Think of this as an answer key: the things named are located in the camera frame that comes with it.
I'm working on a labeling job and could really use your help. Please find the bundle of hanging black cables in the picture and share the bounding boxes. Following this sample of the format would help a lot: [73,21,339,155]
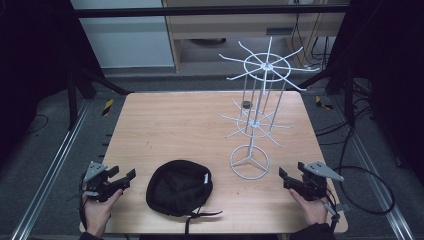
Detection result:
[290,12,332,69]

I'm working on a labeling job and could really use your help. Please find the aluminium floor rail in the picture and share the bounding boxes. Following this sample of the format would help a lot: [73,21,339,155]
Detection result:
[329,95,416,240]
[9,99,92,240]

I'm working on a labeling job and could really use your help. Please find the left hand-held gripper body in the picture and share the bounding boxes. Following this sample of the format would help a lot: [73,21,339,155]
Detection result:
[82,161,123,203]

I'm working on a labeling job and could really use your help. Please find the black metal stand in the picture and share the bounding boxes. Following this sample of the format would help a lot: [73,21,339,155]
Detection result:
[65,65,135,132]
[295,61,359,129]

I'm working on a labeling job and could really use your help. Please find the person's left hand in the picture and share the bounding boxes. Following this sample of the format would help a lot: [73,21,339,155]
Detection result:
[81,188,124,239]

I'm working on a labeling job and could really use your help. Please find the thin black floor cable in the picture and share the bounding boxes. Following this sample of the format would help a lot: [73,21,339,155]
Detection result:
[23,113,50,136]

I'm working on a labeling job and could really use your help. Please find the white cabinet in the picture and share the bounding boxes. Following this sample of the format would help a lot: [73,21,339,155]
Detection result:
[69,0,176,70]

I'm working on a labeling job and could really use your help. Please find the black and yellow tape strip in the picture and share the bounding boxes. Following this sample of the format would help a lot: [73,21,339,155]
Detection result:
[314,95,335,111]
[101,98,115,117]

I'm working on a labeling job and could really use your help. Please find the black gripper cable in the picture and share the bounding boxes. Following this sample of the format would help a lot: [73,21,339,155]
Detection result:
[321,165,397,232]
[77,171,89,232]

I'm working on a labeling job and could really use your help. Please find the black floor cables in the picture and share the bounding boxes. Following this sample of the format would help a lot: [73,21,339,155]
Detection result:
[314,79,376,147]

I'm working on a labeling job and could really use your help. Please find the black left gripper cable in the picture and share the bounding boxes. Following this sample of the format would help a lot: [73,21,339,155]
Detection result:
[77,171,89,232]

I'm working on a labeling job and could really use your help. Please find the black hat with straps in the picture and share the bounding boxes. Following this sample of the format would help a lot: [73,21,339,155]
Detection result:
[145,159,224,235]

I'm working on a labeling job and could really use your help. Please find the black horizontal frame bar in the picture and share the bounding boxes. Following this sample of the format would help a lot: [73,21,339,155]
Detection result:
[73,3,350,19]

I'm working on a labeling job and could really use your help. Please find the person's right hand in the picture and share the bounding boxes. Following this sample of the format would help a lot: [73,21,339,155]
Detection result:
[288,187,330,227]

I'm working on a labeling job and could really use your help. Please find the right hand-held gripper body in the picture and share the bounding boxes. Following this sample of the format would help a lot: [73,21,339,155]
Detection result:
[297,161,345,202]

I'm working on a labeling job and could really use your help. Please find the white wire display rack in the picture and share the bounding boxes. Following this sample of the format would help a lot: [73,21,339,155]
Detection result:
[217,35,321,181]

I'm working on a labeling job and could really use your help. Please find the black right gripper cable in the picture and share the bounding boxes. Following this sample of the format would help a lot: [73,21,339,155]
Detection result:
[321,165,397,232]

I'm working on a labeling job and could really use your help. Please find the light wooden desk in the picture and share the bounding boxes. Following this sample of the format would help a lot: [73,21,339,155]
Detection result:
[161,0,352,73]

